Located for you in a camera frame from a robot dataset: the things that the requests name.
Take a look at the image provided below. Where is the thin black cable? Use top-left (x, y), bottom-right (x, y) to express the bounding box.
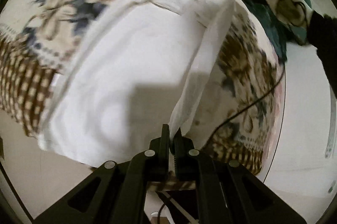
top-left (209, 61), bottom-right (285, 144)

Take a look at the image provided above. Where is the white garment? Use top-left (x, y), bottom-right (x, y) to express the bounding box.
top-left (37, 0), bottom-right (237, 165)

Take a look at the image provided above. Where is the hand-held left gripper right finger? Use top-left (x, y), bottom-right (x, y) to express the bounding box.
top-left (172, 129), bottom-right (308, 224)

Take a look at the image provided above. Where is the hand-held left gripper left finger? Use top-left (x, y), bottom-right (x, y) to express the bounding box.
top-left (33, 124), bottom-right (170, 224)

